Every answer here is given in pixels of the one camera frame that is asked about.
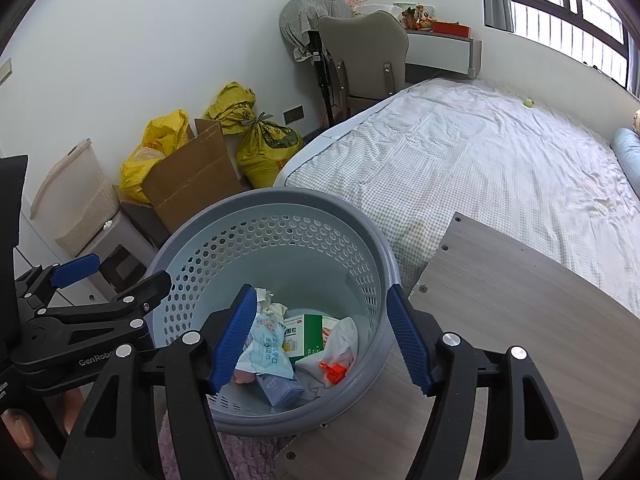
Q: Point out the barred window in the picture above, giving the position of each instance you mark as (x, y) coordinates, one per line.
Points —
(565, 5)

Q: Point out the white grey desk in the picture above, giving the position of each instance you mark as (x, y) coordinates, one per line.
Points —
(440, 52)

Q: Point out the grey-blue pillow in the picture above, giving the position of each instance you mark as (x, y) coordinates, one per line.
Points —
(629, 157)

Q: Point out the red box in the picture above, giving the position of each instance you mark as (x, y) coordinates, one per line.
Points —
(450, 28)

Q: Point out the grey beige chair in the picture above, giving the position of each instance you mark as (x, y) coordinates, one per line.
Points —
(365, 50)

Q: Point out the long blue cardboard box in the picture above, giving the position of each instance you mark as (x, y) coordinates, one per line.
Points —
(280, 390)

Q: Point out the dark wall socket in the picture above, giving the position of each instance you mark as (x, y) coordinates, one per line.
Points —
(293, 114)

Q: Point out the light blue wipes packet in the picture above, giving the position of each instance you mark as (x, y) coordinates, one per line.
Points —
(265, 347)

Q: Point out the yellow plastic bag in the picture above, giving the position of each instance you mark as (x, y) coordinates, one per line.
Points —
(232, 105)
(155, 145)

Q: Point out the beige storage bin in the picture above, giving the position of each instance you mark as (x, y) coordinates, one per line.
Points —
(75, 200)

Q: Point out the white cloth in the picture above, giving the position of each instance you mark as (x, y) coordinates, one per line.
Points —
(342, 340)

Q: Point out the white plastic bag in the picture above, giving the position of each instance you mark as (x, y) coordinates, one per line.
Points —
(380, 9)

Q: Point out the green white medicine box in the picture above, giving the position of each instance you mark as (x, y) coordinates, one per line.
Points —
(307, 335)

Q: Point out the colourful figure picture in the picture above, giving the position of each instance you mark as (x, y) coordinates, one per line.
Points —
(417, 17)

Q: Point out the grey clothing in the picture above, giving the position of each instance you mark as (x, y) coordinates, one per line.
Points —
(310, 15)

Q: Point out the orange plastic clip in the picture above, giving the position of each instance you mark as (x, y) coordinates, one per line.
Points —
(332, 372)

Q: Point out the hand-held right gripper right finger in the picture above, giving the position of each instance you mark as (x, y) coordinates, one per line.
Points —
(407, 340)

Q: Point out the black folding stand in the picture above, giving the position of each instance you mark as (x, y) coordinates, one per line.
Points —
(322, 75)

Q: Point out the brown cardboard box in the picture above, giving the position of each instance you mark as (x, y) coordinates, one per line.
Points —
(195, 185)

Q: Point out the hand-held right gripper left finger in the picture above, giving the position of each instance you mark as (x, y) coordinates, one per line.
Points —
(232, 340)

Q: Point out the grey perforated plastic basket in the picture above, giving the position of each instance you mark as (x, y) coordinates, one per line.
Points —
(300, 240)

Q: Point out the lilac fluffy rug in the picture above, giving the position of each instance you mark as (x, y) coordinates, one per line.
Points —
(240, 455)

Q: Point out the person's left hand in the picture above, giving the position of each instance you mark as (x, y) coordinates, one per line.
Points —
(72, 407)

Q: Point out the white wall switch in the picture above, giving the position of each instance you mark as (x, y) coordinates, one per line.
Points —
(5, 71)

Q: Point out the paper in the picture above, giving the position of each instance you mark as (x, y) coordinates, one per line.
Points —
(270, 305)

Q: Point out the bed with checked sheet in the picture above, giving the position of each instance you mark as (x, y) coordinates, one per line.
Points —
(475, 160)

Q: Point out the pink pig toy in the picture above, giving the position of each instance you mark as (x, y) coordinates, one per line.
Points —
(245, 376)

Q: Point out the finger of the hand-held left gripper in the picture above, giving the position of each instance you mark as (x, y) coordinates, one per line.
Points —
(145, 290)
(75, 269)

